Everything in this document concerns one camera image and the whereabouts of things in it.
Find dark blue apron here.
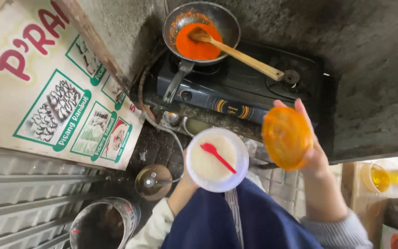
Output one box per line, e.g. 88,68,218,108
161,178,324,249

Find dark blue gas stove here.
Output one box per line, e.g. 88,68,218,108
156,41,325,127

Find gas cylinder with regulator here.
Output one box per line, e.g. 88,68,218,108
134,164,173,201

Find gas hose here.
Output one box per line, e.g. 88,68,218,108
137,65,186,184

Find white round container with sugar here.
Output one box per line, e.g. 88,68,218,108
185,127,250,193

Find printed food banner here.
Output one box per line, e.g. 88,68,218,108
0,0,146,171

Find small metal cap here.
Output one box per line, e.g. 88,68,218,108
165,111,181,126

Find red chili sauce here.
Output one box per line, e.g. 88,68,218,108
176,23,223,61

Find person's right hand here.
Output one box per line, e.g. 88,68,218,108
273,98,331,178

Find red plastic spoon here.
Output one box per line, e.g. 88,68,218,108
200,142,237,175

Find corrugated metal sheet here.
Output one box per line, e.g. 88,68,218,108
0,152,117,249

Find clear plastic bag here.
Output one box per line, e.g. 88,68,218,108
239,135,266,160

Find wooden pole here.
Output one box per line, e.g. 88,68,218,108
52,0,131,91

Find metal can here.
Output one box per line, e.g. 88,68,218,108
69,197,142,249

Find person's left hand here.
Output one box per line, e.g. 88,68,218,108
182,149,200,191

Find small metal bowl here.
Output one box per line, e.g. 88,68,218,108
183,116,214,138

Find orange round lid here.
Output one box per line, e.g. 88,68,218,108
261,107,314,171

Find metal frying pan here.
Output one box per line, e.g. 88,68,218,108
162,1,242,104

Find wooden spatula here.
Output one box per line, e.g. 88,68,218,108
187,27,285,82

